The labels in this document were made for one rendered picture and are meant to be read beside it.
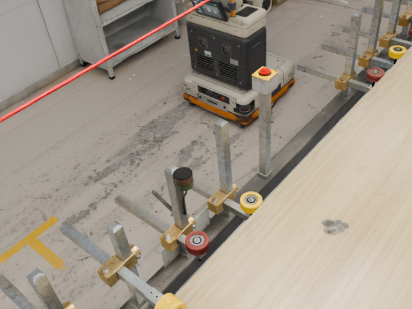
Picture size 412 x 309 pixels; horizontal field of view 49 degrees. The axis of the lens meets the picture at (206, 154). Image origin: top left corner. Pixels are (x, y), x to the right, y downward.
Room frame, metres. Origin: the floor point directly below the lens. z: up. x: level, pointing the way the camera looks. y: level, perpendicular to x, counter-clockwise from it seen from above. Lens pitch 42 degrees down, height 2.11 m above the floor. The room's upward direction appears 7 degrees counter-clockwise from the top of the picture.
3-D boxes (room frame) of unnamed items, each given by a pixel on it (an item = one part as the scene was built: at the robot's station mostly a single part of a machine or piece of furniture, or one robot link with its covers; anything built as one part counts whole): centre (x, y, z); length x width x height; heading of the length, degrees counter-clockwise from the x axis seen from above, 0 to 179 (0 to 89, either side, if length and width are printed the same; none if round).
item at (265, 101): (1.41, -0.25, 0.93); 0.05 x 0.05 x 0.45; 46
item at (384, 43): (2.28, -1.10, 0.81); 0.14 x 0.06 x 0.05; 136
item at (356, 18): (1.94, -0.76, 0.91); 0.04 x 0.04 x 0.48; 46
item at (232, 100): (2.78, -0.11, 0.23); 0.41 x 0.02 x 0.08; 45
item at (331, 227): (0.94, -0.39, 0.91); 0.09 x 0.07 x 0.02; 74
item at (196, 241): (0.94, 0.06, 0.85); 0.08 x 0.08 x 0.11
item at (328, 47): (2.12, -0.88, 0.81); 0.43 x 0.03 x 0.04; 46
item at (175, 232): (1.03, 0.13, 0.85); 0.14 x 0.06 x 0.05; 136
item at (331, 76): (1.95, -0.70, 0.80); 0.43 x 0.03 x 0.04; 46
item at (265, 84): (1.41, -0.25, 1.18); 0.07 x 0.07 x 0.08; 46
